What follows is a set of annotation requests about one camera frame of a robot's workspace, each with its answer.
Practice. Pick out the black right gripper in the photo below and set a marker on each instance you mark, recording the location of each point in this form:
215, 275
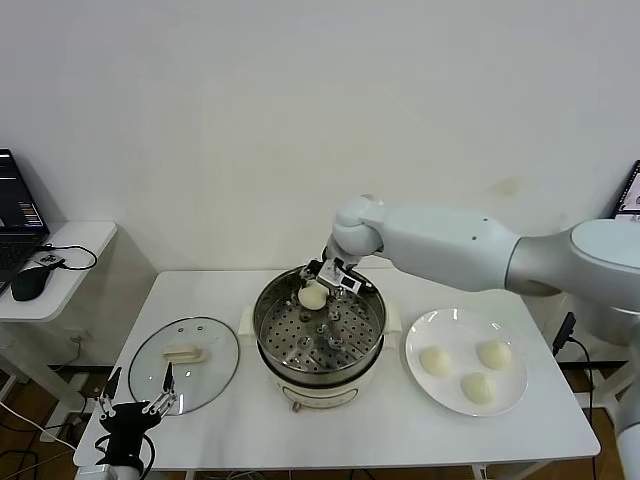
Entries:
316, 267

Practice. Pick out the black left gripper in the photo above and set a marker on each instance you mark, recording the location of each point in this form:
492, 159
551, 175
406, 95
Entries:
127, 430

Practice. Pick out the white steamed baozi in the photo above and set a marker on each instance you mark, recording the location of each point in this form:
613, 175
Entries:
312, 296
435, 361
495, 354
478, 387

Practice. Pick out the round glass pot lid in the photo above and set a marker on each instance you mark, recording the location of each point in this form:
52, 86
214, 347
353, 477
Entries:
210, 345

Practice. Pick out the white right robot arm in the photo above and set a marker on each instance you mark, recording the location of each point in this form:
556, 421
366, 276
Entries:
440, 240

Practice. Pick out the stainless steel steamer basket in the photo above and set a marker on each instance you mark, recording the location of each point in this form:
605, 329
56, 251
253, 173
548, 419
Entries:
350, 350

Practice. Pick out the white floor power strip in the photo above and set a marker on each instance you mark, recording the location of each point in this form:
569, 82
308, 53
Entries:
52, 435

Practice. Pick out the white electric cooker base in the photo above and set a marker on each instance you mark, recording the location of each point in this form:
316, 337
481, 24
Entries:
320, 390

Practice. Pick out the black computer mouse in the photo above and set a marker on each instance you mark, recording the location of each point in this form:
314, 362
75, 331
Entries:
29, 285

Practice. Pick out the round white plate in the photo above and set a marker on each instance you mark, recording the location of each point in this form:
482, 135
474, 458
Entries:
425, 395

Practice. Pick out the white side table with mouse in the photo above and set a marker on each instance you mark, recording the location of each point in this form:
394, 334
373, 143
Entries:
85, 240

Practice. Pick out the black laptop with dark screen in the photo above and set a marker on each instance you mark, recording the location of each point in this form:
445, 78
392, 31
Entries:
15, 200

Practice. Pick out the black laptop with pink screen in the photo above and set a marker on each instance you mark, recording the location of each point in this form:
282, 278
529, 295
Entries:
631, 190

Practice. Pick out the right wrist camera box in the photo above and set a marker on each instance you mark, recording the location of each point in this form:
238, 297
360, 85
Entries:
345, 282

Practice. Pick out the white wall socket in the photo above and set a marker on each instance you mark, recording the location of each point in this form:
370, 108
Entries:
80, 339

